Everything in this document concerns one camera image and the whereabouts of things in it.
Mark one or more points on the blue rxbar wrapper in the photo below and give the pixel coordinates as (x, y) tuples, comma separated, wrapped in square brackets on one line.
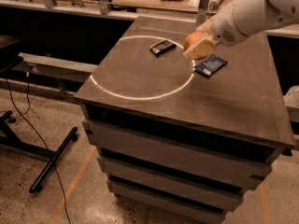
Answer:
[(209, 66)]

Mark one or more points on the black rxbar chocolate wrapper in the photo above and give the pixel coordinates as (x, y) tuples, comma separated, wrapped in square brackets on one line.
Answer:
[(162, 47)]

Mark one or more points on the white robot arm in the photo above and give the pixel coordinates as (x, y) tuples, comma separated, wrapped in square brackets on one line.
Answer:
[(266, 15)]

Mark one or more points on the grey metal rail beam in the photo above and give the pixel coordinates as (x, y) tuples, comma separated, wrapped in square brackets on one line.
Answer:
[(53, 67)]

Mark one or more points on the grey drawer cabinet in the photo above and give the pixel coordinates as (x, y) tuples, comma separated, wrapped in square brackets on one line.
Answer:
[(174, 139)]

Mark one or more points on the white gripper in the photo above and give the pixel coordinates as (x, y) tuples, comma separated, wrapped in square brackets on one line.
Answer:
[(223, 27)]

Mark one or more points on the orange fruit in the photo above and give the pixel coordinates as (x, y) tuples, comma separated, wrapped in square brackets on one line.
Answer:
[(191, 38)]

